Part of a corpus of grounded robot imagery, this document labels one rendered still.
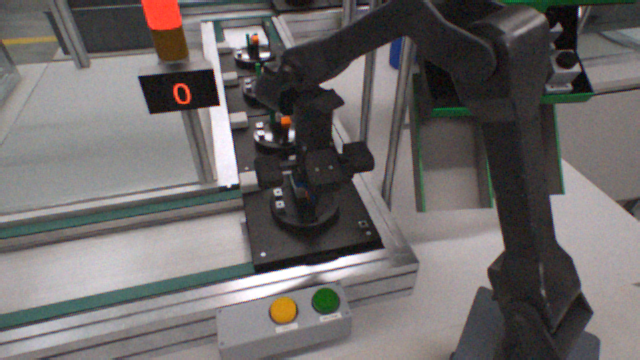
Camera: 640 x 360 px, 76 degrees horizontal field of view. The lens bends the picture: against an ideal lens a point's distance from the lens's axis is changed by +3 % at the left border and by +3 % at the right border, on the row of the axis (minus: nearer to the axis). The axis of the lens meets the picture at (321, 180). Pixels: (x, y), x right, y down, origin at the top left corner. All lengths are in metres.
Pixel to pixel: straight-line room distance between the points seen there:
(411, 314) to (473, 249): 0.22
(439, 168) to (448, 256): 0.20
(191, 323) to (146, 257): 0.20
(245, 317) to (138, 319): 0.17
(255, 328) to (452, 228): 0.51
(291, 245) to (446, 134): 0.37
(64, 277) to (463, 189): 0.77
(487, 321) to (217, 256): 0.49
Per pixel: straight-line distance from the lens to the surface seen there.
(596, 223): 1.13
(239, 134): 1.04
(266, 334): 0.67
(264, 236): 0.77
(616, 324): 0.95
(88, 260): 0.91
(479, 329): 0.59
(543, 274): 0.46
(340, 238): 0.76
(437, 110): 0.68
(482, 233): 0.99
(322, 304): 0.67
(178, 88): 0.75
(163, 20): 0.71
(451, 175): 0.83
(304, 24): 1.89
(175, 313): 0.72
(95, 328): 0.75
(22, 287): 0.93
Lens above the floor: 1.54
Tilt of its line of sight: 40 degrees down
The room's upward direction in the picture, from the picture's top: straight up
